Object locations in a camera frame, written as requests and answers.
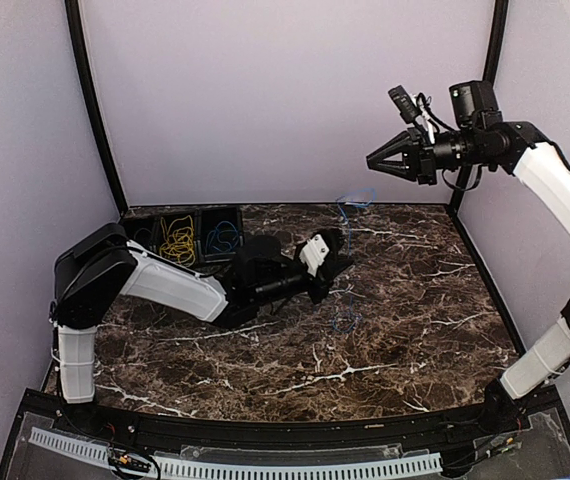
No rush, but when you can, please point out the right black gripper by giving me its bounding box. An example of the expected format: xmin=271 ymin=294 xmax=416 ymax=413
xmin=369 ymin=124 xmax=494 ymax=184

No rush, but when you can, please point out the yellow cable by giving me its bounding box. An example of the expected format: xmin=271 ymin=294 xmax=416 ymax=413
xmin=158 ymin=213 xmax=197 ymax=264

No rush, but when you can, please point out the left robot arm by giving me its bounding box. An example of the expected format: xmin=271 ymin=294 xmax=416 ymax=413
xmin=49 ymin=223 xmax=353 ymax=436

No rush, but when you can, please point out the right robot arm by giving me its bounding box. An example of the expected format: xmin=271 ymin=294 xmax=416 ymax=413
xmin=366 ymin=81 xmax=570 ymax=434

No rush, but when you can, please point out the black three-compartment tray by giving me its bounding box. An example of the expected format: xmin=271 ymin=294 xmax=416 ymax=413
xmin=120 ymin=205 xmax=244 ymax=267

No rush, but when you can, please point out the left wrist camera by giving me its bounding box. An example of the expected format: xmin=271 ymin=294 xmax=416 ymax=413
xmin=295 ymin=228 xmax=347 ymax=274

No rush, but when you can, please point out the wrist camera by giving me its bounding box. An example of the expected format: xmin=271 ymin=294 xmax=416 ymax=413
xmin=388 ymin=85 xmax=444 ymax=144
xmin=295 ymin=228 xmax=347 ymax=274

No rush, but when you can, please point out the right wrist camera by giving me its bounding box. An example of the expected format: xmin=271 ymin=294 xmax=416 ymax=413
xmin=388 ymin=85 xmax=444 ymax=144

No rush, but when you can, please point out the right black frame post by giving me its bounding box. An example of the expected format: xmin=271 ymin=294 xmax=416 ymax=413
xmin=449 ymin=0 xmax=509 ymax=216

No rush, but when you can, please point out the black frame post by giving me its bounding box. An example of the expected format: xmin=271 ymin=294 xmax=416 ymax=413
xmin=449 ymin=0 xmax=509 ymax=216
xmin=64 ymin=0 xmax=129 ymax=215

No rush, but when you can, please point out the white slotted cable duct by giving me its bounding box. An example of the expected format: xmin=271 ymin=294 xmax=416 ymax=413
xmin=29 ymin=427 xmax=442 ymax=479

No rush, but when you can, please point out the black front rail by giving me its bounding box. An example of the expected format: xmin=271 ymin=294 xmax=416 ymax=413
xmin=59 ymin=403 xmax=489 ymax=450

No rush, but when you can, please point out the left black frame post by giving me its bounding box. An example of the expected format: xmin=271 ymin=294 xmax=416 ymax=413
xmin=64 ymin=0 xmax=129 ymax=215

